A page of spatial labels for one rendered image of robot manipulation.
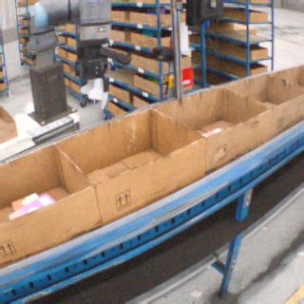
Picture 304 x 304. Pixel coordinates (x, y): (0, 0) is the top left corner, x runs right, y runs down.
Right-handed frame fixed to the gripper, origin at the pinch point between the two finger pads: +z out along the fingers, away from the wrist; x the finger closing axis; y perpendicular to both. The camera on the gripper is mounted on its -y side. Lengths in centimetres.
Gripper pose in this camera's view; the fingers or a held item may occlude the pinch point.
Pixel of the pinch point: (101, 102)
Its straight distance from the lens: 104.6
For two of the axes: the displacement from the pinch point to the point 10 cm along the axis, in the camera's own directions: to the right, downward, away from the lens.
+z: -0.1, 9.1, 4.2
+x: 4.9, 3.7, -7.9
